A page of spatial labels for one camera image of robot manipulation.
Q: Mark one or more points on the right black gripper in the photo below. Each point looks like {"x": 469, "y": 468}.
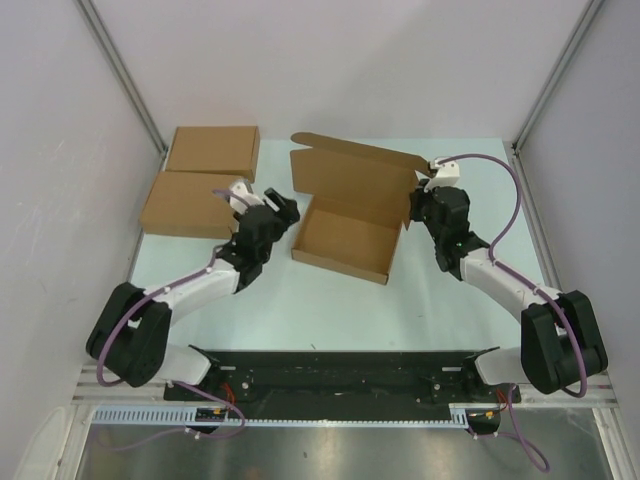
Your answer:
{"x": 417, "y": 198}

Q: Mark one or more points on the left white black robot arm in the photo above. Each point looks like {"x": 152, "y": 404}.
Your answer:
{"x": 130, "y": 340}

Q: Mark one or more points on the white slotted cable duct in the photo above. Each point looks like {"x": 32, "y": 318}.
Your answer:
{"x": 196, "y": 418}

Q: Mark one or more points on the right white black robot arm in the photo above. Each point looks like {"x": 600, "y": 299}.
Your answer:
{"x": 560, "y": 342}

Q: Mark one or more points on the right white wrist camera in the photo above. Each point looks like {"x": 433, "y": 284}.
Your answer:
{"x": 443, "y": 173}

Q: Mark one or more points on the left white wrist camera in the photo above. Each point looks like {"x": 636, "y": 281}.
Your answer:
{"x": 240, "y": 196}

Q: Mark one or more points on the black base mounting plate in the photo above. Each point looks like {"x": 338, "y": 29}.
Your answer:
{"x": 438, "y": 376}

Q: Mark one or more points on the aluminium front rail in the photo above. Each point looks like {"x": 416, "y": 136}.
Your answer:
{"x": 600, "y": 393}

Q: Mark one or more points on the cardboard box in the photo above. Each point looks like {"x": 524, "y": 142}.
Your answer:
{"x": 183, "y": 204}
{"x": 220, "y": 150}
{"x": 359, "y": 204}

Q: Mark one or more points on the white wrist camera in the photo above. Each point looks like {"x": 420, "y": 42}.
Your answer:
{"x": 443, "y": 173}
{"x": 240, "y": 196}

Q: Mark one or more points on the right aluminium frame post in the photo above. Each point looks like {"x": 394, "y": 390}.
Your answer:
{"x": 567, "y": 55}

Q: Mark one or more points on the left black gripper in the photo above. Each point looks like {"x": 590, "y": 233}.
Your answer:
{"x": 286, "y": 211}

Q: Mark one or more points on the left aluminium frame post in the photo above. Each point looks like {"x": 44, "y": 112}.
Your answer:
{"x": 110, "y": 51}

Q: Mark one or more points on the aluminium frame post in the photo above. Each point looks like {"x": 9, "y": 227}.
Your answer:
{"x": 110, "y": 51}
{"x": 567, "y": 55}

